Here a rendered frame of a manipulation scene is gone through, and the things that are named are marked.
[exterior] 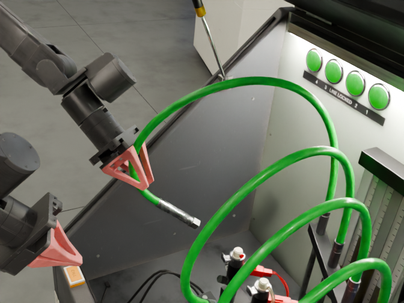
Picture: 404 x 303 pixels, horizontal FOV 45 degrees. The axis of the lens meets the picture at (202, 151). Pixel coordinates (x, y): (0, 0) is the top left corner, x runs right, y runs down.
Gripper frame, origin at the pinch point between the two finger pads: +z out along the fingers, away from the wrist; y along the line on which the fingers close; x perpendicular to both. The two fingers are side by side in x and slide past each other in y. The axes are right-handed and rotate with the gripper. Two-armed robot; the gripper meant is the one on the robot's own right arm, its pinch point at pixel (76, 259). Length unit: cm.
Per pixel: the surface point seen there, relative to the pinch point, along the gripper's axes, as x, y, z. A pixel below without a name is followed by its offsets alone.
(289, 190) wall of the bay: 33, 22, 48
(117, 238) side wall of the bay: 34.4, -14.6, 26.6
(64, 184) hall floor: 186, -94, 81
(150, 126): 17.3, 16.9, 1.3
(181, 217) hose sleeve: 16.0, 7.7, 19.2
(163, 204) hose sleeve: 16.6, 7.2, 14.7
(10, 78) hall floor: 340, -125, 52
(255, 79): 15.3, 34.7, 6.5
